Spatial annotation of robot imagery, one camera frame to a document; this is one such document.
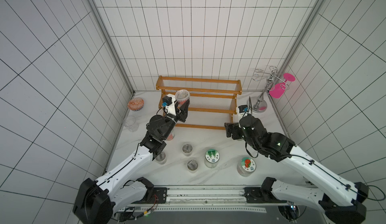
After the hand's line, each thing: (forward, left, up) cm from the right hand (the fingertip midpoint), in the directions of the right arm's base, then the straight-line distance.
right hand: (226, 124), depth 71 cm
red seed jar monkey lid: (+3, +31, -20) cm, 37 cm away
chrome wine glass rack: (+35, -29, -24) cm, 51 cm away
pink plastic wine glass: (+32, -36, -7) cm, 48 cm away
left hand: (+8, +21, +7) cm, 24 cm away
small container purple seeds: (-5, +20, -20) cm, 28 cm away
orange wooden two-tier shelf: (+34, +5, -23) cm, 41 cm away
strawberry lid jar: (-14, -11, -17) cm, 25 cm away
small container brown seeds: (-14, +16, -20) cm, 29 cm away
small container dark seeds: (-12, +33, -19) cm, 40 cm away
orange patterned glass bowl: (+29, +63, -23) cm, 72 cm away
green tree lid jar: (-10, +6, -17) cm, 21 cm away
